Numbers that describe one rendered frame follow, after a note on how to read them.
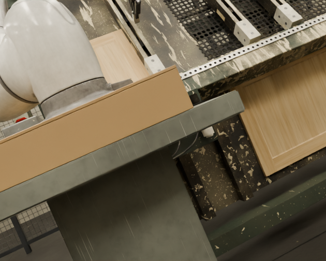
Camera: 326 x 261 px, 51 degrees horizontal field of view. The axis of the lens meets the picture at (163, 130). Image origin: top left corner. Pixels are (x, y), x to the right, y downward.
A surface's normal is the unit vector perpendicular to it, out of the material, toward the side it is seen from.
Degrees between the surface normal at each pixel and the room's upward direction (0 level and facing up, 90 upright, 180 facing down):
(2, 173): 90
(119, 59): 59
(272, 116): 90
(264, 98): 90
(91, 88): 86
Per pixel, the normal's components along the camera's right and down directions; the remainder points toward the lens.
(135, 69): -0.02, -0.51
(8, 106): 0.11, 0.85
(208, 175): 0.21, -0.04
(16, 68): -0.45, 0.29
